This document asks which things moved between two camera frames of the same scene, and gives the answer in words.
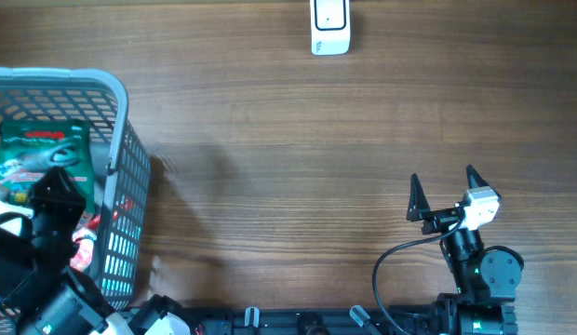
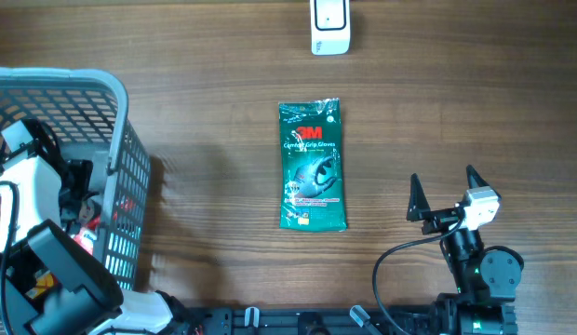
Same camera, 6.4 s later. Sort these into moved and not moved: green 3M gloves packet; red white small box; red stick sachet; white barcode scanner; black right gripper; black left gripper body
Moved: green 3M gloves packet; black left gripper body
Not moved: white barcode scanner; black right gripper; red stick sachet; red white small box
